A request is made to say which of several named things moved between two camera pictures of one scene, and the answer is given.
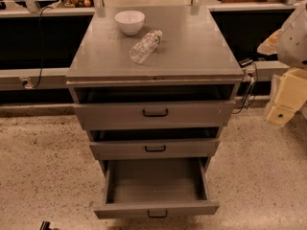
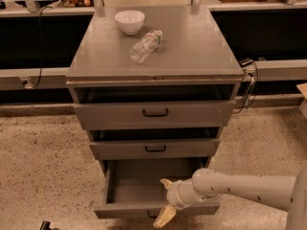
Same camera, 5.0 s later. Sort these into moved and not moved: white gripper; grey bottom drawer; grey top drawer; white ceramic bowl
Moved: white gripper
Not moved: grey top drawer; white ceramic bowl; grey bottom drawer
